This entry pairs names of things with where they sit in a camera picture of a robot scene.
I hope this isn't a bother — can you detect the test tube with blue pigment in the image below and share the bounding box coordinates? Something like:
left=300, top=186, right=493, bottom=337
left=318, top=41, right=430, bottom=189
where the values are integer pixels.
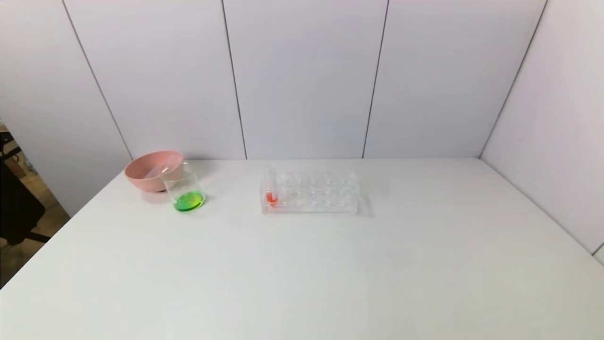
left=144, top=157, right=183, bottom=180

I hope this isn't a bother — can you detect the clear acrylic test tube rack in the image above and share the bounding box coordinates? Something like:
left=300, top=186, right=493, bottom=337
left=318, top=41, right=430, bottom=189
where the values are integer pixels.
left=260, top=169, right=361, bottom=217

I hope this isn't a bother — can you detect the clear glass beaker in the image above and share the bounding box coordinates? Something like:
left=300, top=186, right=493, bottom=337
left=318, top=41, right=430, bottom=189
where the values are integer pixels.
left=160, top=162, right=206, bottom=213

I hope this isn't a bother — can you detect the black chair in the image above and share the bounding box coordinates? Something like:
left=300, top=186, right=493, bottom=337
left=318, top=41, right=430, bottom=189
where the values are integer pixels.
left=0, top=132, right=52, bottom=246

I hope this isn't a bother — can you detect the test tube with red pigment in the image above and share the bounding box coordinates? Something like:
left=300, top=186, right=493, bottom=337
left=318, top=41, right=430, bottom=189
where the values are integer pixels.
left=263, top=164, right=279, bottom=207

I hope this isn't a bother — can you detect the pink bowl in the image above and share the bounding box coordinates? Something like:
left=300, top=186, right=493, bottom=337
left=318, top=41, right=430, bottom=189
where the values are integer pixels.
left=124, top=151, right=185, bottom=193

